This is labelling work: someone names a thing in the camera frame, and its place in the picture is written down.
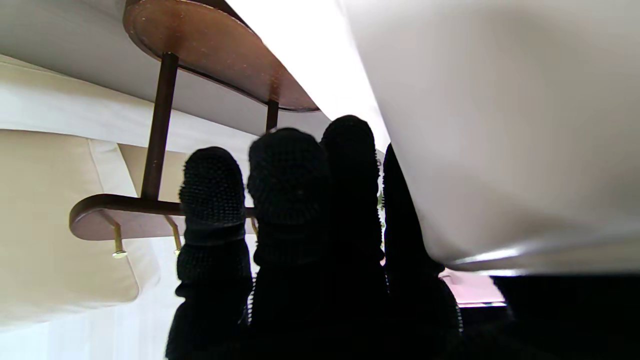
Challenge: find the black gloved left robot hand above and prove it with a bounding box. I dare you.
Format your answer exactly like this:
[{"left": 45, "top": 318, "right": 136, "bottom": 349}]
[{"left": 165, "top": 115, "right": 640, "bottom": 360}]

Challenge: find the pink floral jewelry box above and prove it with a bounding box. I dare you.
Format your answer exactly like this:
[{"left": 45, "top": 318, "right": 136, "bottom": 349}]
[{"left": 442, "top": 270, "right": 507, "bottom": 307}]

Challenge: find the brown wooden necklace stand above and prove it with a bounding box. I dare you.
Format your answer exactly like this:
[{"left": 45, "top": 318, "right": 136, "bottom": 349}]
[{"left": 69, "top": 0, "right": 321, "bottom": 260}]

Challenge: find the white leather handbag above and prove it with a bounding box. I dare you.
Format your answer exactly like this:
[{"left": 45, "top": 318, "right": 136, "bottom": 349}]
[{"left": 340, "top": 0, "right": 640, "bottom": 276}]

